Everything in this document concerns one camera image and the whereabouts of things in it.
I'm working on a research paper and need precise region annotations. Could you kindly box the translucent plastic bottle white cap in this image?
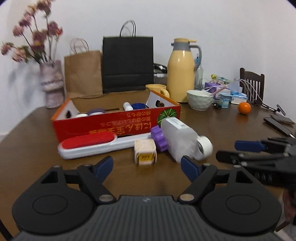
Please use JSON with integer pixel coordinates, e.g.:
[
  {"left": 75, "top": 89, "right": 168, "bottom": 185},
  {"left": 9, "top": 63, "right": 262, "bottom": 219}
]
[{"left": 161, "top": 117, "right": 213, "bottom": 163}]

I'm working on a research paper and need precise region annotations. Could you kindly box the purple ridged lid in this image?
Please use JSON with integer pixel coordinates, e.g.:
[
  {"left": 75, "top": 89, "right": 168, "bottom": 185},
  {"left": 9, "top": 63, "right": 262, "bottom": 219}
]
[{"left": 151, "top": 126, "right": 168, "bottom": 152}]

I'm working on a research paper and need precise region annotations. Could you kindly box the cream cube toy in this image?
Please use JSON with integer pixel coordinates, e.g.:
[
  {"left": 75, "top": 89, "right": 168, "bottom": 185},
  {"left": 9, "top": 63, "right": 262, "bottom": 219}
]
[{"left": 134, "top": 138, "right": 157, "bottom": 166}]

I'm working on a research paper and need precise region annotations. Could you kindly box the blue ridged lid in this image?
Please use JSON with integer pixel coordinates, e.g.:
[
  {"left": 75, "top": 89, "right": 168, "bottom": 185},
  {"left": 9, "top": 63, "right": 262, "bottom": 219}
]
[{"left": 132, "top": 103, "right": 146, "bottom": 110}]

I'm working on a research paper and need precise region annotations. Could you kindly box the person's right hand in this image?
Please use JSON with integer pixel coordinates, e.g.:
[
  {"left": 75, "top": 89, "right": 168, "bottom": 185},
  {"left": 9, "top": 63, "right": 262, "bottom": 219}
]
[{"left": 282, "top": 190, "right": 295, "bottom": 222}]

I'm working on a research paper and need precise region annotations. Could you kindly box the red white lint brush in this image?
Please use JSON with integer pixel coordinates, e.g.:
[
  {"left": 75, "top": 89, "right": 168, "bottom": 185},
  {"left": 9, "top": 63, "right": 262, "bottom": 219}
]
[{"left": 58, "top": 132, "right": 151, "bottom": 160}]

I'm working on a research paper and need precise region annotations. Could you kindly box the orange fruit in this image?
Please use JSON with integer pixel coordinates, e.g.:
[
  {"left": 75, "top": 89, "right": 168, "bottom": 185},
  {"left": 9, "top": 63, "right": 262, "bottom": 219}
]
[{"left": 238, "top": 102, "right": 252, "bottom": 115}]

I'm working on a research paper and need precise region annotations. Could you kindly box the black phone on table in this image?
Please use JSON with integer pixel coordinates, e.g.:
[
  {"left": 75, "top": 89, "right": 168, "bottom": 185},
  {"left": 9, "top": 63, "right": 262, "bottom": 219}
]
[{"left": 263, "top": 114, "right": 295, "bottom": 138}]

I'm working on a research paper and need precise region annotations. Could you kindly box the tissue pack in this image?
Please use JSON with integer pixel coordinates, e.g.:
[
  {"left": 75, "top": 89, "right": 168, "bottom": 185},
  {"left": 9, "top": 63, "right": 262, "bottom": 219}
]
[{"left": 230, "top": 91, "right": 248, "bottom": 105}]

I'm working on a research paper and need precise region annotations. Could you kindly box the small yogurt cup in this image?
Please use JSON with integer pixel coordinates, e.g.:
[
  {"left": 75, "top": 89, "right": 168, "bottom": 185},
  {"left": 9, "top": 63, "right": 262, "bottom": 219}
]
[{"left": 220, "top": 93, "right": 232, "bottom": 109}]

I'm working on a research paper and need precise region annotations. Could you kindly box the purple rimmed white lid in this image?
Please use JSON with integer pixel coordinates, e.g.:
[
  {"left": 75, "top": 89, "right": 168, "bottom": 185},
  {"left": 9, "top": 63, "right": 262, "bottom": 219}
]
[{"left": 87, "top": 108, "right": 106, "bottom": 115}]

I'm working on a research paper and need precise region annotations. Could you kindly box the dark wooden chair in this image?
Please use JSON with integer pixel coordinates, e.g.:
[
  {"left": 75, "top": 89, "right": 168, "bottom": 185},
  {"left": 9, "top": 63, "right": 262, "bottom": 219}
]
[{"left": 240, "top": 67, "right": 265, "bottom": 105}]

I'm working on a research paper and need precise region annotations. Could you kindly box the white bowl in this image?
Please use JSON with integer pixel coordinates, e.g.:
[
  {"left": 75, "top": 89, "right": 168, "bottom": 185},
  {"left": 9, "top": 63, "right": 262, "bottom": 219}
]
[{"left": 187, "top": 90, "right": 213, "bottom": 111}]

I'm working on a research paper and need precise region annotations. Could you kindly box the red orange cardboard box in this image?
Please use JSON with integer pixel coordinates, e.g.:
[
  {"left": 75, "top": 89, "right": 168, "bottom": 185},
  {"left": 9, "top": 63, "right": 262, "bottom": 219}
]
[{"left": 51, "top": 90, "right": 181, "bottom": 142}]

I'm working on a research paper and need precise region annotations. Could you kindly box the clear glass bottle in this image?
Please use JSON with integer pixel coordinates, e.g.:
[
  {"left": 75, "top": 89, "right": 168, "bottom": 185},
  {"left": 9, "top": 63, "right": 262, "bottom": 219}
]
[{"left": 195, "top": 54, "right": 203, "bottom": 90}]

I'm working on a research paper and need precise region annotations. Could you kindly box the yellow mug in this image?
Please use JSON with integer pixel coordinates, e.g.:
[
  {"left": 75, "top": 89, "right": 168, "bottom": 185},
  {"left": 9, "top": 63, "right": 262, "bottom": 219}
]
[{"left": 145, "top": 84, "right": 170, "bottom": 98}]

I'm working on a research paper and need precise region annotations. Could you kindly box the brown paper bag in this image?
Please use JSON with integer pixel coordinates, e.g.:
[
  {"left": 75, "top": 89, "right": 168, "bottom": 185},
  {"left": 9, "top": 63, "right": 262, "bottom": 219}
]
[{"left": 64, "top": 38, "right": 103, "bottom": 99}]

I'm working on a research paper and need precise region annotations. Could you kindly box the yellow thermos jug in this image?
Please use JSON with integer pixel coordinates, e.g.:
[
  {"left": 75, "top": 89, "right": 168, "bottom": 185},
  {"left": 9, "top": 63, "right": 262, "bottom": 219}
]
[{"left": 166, "top": 38, "right": 202, "bottom": 103}]

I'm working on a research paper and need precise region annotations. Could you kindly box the black rice cooker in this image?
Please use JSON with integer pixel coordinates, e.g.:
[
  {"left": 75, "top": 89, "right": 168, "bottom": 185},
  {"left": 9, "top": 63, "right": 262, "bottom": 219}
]
[{"left": 154, "top": 63, "right": 168, "bottom": 85}]

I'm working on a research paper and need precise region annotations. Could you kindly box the pink knitted-look vase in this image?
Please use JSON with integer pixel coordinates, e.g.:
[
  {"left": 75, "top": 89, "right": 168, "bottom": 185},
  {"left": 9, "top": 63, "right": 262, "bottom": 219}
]
[{"left": 40, "top": 60, "right": 65, "bottom": 109}]

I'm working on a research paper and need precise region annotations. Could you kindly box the black paper bag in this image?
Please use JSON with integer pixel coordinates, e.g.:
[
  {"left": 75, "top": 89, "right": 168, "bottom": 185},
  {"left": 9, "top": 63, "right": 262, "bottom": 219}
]
[{"left": 102, "top": 20, "right": 154, "bottom": 93}]

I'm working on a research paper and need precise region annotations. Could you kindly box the dried pink flower bouquet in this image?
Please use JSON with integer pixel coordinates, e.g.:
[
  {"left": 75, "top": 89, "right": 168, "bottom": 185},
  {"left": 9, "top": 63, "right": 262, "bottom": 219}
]
[{"left": 1, "top": 0, "right": 63, "bottom": 65}]

